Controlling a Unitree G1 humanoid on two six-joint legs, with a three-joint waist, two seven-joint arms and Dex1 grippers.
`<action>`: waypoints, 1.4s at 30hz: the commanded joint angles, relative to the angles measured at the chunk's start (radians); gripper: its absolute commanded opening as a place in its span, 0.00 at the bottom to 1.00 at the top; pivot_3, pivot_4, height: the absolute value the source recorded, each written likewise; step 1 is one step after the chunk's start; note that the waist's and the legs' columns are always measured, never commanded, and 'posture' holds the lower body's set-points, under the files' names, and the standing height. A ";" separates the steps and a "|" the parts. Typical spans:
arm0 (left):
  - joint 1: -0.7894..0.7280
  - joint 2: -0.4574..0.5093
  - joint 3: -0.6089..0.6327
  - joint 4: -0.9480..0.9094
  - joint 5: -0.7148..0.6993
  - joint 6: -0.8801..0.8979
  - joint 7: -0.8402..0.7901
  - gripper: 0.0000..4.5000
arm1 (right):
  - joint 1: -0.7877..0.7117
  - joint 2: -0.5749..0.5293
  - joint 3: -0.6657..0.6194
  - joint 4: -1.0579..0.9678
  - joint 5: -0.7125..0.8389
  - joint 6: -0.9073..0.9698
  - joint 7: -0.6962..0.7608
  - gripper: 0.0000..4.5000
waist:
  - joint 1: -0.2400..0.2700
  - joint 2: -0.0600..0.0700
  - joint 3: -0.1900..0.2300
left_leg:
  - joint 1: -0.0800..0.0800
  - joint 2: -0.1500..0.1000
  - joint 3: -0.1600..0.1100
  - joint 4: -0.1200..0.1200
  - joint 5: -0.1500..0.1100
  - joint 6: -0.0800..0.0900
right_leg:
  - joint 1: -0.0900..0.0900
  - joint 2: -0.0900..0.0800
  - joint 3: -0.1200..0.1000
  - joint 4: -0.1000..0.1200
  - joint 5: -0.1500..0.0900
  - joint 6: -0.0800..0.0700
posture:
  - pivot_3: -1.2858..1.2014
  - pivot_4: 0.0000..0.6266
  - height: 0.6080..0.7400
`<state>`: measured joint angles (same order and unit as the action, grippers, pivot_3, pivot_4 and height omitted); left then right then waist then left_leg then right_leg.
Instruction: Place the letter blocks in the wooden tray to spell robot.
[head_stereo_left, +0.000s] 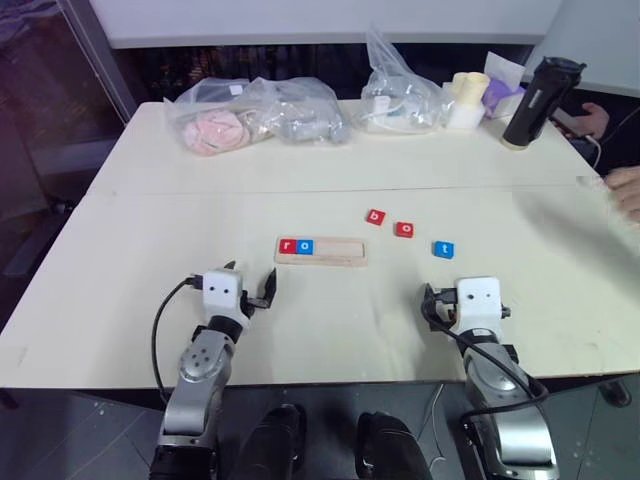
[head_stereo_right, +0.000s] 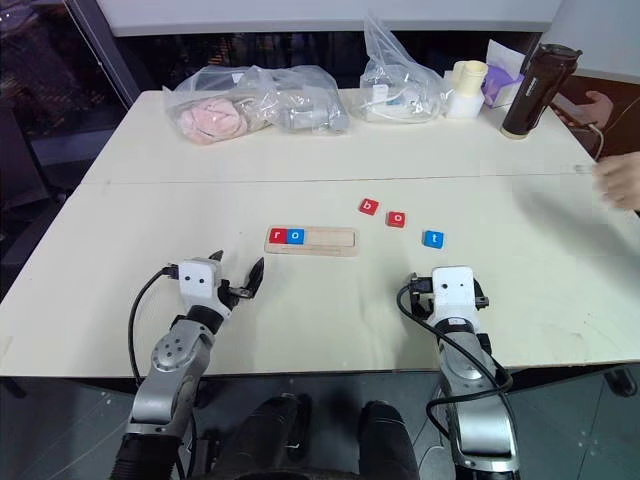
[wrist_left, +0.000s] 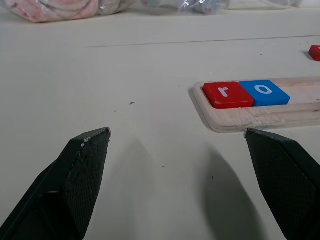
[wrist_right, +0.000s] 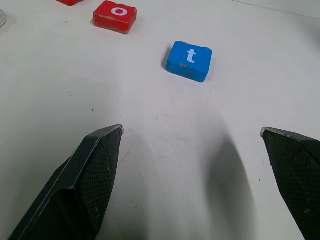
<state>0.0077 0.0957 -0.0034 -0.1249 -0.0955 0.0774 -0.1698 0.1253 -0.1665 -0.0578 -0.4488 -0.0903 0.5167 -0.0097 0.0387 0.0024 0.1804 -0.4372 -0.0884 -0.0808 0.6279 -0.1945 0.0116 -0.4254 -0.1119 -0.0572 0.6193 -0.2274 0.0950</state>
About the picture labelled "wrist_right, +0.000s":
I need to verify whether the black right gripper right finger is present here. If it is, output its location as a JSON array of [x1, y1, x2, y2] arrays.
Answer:
[[260, 126, 320, 240]]

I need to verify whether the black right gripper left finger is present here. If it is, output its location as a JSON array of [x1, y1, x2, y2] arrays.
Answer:
[[7, 124, 125, 240]]

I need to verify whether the red letter o block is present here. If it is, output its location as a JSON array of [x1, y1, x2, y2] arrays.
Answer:
[[93, 0, 138, 35]]

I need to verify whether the blue letter tile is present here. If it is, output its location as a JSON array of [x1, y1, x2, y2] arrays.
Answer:
[[165, 41, 213, 83]]

